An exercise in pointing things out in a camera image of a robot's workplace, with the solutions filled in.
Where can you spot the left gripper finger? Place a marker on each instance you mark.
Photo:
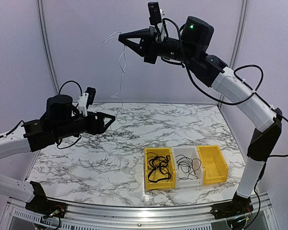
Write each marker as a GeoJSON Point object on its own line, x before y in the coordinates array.
{"type": "Point", "coordinates": [104, 115]}
{"type": "Point", "coordinates": [109, 123]}

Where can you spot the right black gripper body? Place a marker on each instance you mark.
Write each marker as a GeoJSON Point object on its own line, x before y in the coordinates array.
{"type": "Point", "coordinates": [152, 51]}

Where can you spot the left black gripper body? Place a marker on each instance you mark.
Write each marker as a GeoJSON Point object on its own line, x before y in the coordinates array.
{"type": "Point", "coordinates": [90, 129]}

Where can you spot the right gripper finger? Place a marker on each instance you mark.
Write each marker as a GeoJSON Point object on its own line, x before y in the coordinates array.
{"type": "Point", "coordinates": [143, 33]}
{"type": "Point", "coordinates": [133, 46]}

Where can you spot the small black cable remnant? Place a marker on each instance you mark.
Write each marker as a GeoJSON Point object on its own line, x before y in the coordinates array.
{"type": "Point", "coordinates": [188, 165]}

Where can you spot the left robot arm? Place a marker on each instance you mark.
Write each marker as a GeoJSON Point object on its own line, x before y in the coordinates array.
{"type": "Point", "coordinates": [61, 120]}

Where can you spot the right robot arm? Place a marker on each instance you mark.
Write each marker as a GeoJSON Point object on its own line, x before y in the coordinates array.
{"type": "Point", "coordinates": [190, 49]}

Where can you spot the left yellow bin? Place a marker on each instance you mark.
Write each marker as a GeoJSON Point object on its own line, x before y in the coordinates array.
{"type": "Point", "coordinates": [159, 169]}

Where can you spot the yellow bin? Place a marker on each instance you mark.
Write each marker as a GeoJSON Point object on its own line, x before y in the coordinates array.
{"type": "Point", "coordinates": [159, 169]}
{"type": "Point", "coordinates": [213, 163]}

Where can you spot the white translucent bin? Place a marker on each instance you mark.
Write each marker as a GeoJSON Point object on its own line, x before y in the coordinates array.
{"type": "Point", "coordinates": [183, 179]}

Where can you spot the right yellow bin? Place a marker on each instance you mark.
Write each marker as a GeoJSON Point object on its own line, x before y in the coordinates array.
{"type": "Point", "coordinates": [213, 163]}

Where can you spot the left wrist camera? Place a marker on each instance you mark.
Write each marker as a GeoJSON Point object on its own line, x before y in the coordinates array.
{"type": "Point", "coordinates": [85, 100]}

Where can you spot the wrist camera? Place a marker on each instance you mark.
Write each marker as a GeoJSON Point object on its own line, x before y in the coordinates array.
{"type": "Point", "coordinates": [156, 19]}
{"type": "Point", "coordinates": [85, 100]}

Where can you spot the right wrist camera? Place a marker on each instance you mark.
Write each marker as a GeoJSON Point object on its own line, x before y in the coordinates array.
{"type": "Point", "coordinates": [156, 19]}

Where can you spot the aluminium front rail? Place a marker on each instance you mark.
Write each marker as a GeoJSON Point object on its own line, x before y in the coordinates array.
{"type": "Point", "coordinates": [79, 216]}

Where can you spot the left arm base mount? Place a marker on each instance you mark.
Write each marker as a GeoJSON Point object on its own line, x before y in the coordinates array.
{"type": "Point", "coordinates": [42, 205]}

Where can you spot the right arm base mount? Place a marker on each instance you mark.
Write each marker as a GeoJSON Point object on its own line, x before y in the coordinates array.
{"type": "Point", "coordinates": [237, 206]}

